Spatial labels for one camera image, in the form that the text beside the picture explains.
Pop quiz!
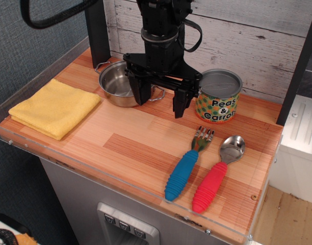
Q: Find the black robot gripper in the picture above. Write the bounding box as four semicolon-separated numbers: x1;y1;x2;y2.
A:
123;38;202;118

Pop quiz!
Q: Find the yellow cloth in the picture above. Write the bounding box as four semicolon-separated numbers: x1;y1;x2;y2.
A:
9;79;100;140

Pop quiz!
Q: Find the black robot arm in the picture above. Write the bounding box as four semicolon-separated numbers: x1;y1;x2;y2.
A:
123;1;202;118

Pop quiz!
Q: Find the small steel pot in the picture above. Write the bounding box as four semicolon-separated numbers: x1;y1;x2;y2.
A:
95;60;166;108

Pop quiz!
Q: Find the peas and carrots can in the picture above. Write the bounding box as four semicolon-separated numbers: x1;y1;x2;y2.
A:
195;69;243;124

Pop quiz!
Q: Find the clear acrylic table guard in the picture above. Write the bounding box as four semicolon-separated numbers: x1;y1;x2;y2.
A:
0;38;284;243

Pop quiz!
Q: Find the grey toy fridge cabinet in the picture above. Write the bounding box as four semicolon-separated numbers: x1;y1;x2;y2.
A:
40;158;225;244

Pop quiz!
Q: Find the silver dispenser button panel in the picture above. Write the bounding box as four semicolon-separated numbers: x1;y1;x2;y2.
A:
97;202;160;244

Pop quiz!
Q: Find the white plastic furniture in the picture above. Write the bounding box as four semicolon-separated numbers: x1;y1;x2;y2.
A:
269;95;312;203

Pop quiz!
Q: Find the orange and black object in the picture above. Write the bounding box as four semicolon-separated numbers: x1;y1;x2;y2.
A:
0;213;39;245

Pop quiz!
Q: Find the blue handled fork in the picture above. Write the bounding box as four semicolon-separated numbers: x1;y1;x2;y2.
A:
164;126;215;201

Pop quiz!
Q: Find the red handled spoon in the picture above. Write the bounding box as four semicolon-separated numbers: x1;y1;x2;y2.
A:
192;135;245;213

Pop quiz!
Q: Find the black vertical post left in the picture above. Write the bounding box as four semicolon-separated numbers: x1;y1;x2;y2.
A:
85;0;111;68

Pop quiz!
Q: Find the black vertical post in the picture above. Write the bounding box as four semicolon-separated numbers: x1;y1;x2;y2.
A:
85;0;111;68
276;21;312;126

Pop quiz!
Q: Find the black vertical post right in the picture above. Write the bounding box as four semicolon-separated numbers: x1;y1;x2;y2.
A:
276;21;312;126

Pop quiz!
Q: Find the black braided cable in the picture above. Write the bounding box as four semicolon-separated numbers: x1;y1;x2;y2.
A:
19;0;99;30

